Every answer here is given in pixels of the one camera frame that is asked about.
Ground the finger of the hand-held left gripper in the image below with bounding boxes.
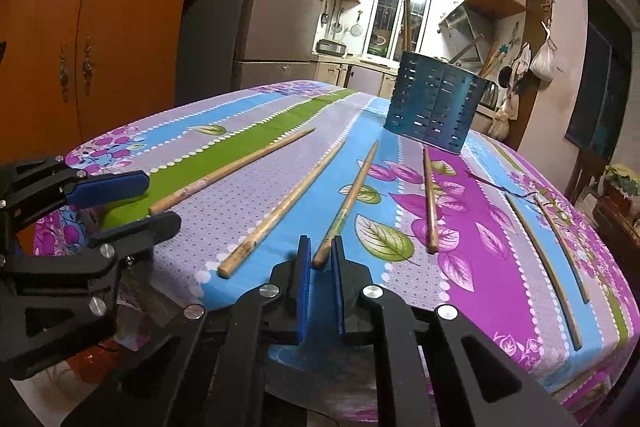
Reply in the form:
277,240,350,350
0,158,151,229
10,211,182,314

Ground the thin dark chopstick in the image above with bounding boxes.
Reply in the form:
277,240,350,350
504,193,584,352
534,194,591,304

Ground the floral striped tablecloth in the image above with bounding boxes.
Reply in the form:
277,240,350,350
32,79,640,425

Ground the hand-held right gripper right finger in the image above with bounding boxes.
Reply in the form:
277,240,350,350
330,234,576,427

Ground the white hanging plastic bag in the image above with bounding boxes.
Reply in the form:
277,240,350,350
528,39,557,83

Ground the blue perforated utensil holder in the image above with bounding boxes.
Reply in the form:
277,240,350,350
384,51,488,156

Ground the basket with cloths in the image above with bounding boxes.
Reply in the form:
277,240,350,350
602,164,640,198

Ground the silver countertop appliance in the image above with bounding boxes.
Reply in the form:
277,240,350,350
316,37,349,57

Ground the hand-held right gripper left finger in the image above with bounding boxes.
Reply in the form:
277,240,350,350
62,234,313,427

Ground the small hanging bag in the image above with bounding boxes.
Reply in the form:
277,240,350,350
509,41,531,78

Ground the light bamboo chopstick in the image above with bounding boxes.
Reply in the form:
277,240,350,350
312,140,380,270
478,48,501,78
448,33,487,67
422,147,440,255
218,138,348,279
148,127,317,215

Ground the floral bird wall poster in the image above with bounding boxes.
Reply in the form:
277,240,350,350
492,19,526,73

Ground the dark wooden side table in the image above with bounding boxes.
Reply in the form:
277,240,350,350
592,194,640,259

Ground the range hood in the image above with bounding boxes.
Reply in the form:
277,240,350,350
438,1,489,63

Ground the beige window base cabinet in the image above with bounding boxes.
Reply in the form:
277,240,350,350
347,61,399,100

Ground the beige sink base cabinet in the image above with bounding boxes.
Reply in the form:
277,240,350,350
312,55,351,90

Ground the orange wooden cabinet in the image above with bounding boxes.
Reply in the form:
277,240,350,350
0,0,219,164

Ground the dark brown wooden chopstick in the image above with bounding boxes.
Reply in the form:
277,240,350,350
402,0,415,54

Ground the dark wooden chair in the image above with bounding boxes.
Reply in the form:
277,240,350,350
567,146,609,208

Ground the dark window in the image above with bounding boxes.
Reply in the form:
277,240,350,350
564,0,632,158

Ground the barred kitchen window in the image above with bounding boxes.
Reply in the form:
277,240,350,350
367,0,436,58

